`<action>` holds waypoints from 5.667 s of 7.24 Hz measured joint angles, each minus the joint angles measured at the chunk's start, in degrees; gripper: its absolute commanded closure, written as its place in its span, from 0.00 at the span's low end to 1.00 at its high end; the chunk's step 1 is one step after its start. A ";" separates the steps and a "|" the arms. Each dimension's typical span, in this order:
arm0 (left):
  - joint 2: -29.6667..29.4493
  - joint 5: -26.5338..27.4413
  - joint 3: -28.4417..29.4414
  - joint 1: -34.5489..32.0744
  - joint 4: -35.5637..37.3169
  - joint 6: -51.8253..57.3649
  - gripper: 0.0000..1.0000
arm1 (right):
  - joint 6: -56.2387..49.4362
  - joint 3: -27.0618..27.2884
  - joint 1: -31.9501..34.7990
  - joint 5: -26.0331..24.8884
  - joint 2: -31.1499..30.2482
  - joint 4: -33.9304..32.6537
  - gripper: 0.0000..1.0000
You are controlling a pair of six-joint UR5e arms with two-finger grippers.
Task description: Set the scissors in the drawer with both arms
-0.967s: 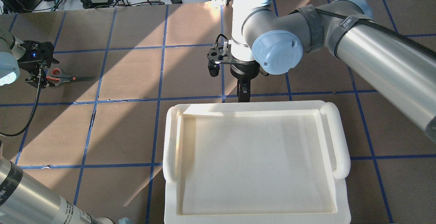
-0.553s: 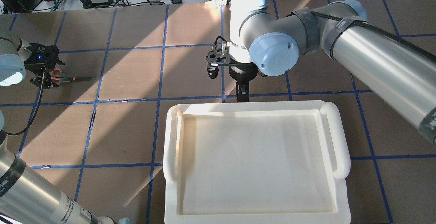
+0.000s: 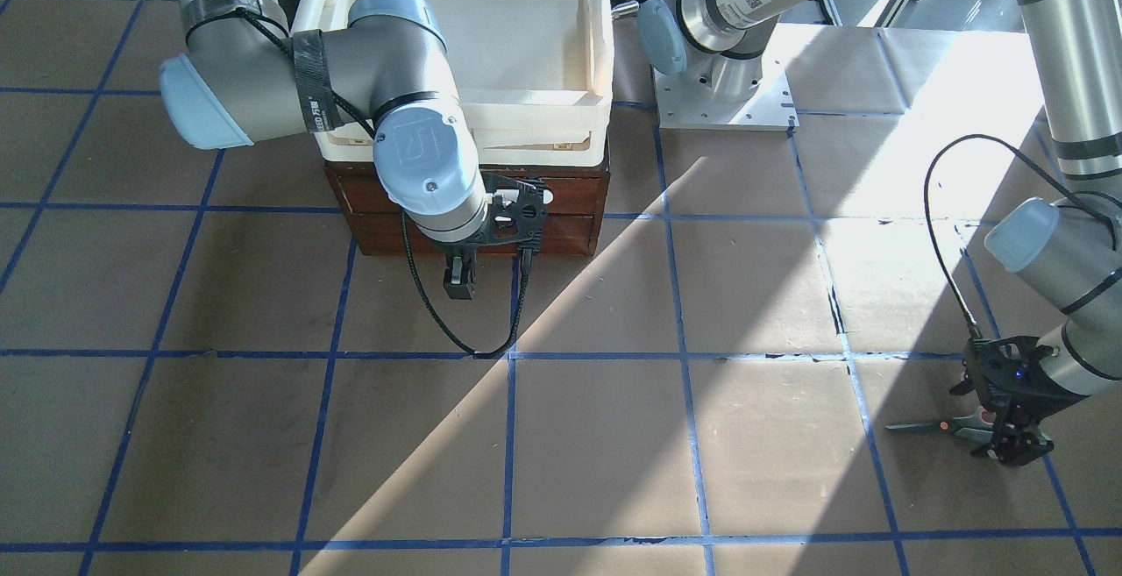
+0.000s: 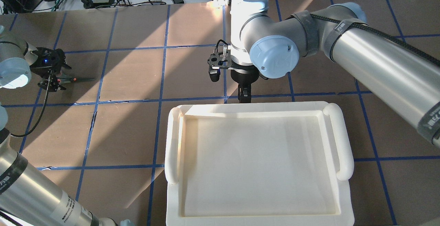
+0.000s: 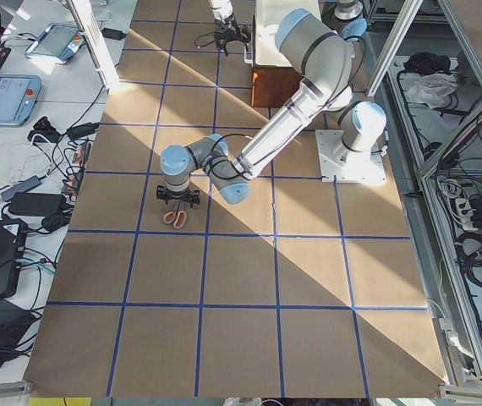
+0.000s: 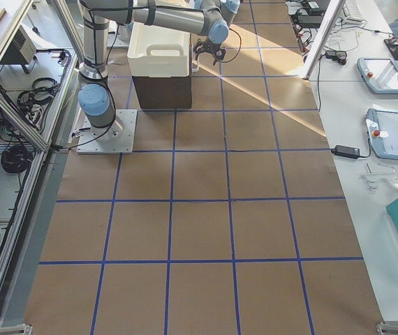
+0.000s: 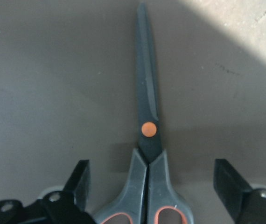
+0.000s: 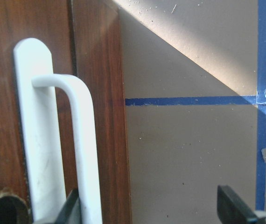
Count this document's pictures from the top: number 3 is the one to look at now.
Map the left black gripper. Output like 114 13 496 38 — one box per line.
950 336 1086 466

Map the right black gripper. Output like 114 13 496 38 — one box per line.
444 174 548 300

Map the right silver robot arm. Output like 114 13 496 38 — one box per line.
158 0 546 299

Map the brown wooden drawer cabinet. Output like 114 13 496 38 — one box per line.
323 158 611 257

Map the white plastic bin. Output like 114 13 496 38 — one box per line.
291 0 614 167

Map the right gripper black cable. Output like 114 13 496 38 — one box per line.
401 208 536 359

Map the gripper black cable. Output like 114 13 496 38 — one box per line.
923 134 1122 342
401 208 536 359

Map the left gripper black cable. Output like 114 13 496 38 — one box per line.
923 134 1122 342

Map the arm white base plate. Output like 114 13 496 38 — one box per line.
653 55 800 132

